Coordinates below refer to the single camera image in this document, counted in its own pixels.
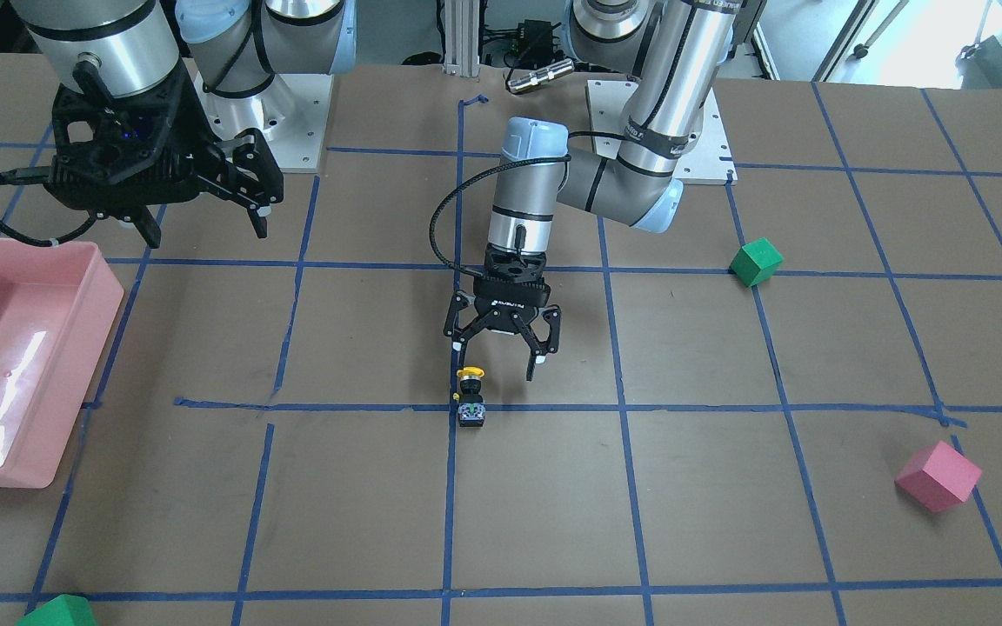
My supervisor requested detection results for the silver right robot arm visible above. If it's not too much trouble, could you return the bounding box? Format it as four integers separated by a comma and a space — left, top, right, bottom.
0, 1, 357, 249

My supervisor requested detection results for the pink foam cube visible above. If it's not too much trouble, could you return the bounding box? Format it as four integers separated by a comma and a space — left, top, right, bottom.
895, 441, 983, 514

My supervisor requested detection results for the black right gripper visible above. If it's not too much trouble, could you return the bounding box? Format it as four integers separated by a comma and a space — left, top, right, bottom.
47, 61, 284, 250

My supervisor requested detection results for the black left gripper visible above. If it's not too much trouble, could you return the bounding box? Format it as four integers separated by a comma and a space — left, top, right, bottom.
443, 245, 562, 382

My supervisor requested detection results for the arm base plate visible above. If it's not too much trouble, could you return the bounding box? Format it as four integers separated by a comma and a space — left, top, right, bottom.
587, 79, 738, 185
194, 74, 335, 174

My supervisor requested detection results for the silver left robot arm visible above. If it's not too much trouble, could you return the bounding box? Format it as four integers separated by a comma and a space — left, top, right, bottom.
430, 1, 744, 381

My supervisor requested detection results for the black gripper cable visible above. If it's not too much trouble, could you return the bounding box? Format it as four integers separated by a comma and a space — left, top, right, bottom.
0, 170, 102, 249
430, 130, 624, 279

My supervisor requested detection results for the aluminium frame post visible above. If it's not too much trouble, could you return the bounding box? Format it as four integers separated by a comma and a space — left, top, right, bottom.
440, 0, 484, 80

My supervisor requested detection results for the green foam cube near bin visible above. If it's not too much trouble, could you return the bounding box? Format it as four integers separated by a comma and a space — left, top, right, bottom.
16, 594, 97, 626

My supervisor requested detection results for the yellow push button switch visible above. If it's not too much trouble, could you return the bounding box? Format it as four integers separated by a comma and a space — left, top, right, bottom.
452, 366, 486, 427

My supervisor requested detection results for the green foam cube far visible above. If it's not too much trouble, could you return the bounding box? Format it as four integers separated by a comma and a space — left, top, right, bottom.
729, 237, 785, 288

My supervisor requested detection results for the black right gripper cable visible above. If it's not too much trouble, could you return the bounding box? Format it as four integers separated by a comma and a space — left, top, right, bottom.
0, 170, 102, 249

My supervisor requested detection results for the pink plastic bin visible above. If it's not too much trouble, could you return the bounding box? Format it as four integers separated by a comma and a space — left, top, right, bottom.
0, 238, 124, 489

